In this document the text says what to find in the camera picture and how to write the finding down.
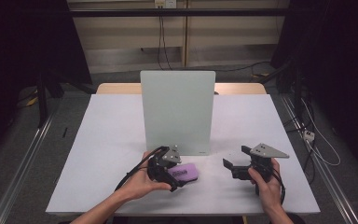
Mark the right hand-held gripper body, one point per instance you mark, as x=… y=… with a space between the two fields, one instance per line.
x=262 y=150

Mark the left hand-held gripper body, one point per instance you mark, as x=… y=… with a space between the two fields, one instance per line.
x=160 y=165

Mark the purple whiteboard eraser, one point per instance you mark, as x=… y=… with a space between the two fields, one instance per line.
x=186 y=171

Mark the frosted glass whiteboard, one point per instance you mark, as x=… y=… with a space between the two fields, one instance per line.
x=177 y=105

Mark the person's left hand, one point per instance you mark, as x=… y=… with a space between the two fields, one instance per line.
x=140 y=183

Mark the person's right hand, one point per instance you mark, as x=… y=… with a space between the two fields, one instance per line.
x=267 y=191

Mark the white table mat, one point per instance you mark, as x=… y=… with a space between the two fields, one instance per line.
x=112 y=124

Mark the wooden table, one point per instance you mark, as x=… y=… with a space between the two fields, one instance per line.
x=118 y=88

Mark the black curtain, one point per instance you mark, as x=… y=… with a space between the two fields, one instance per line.
x=28 y=40
x=338 y=62

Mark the black metal stand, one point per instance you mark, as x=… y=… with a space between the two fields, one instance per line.
x=42 y=99

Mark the black horizontal bar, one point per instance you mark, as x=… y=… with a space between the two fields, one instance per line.
x=121 y=12

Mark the metal floor rail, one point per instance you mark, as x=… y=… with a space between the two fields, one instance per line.
x=21 y=168
x=323 y=174

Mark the white wall socket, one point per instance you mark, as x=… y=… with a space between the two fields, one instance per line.
x=165 y=3

